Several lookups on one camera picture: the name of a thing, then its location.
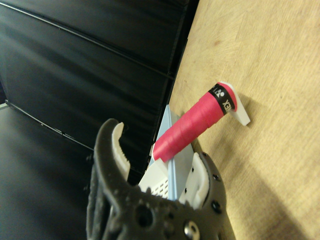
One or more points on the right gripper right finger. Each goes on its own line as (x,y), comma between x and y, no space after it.
(215,190)

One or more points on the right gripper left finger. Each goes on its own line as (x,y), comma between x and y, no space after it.
(105,160)

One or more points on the blue litter tray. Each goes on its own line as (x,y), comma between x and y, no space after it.
(181,170)

